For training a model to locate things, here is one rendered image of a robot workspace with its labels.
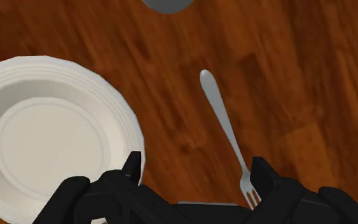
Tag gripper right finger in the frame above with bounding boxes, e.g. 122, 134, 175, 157
244, 156, 358, 224

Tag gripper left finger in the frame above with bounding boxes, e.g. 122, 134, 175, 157
32, 151, 179, 224

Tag white plate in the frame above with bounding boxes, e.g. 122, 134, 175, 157
0, 55, 146, 224

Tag silver fork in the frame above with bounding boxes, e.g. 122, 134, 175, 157
199, 69, 263, 211

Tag grey round object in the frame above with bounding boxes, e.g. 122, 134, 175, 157
141, 0, 195, 15

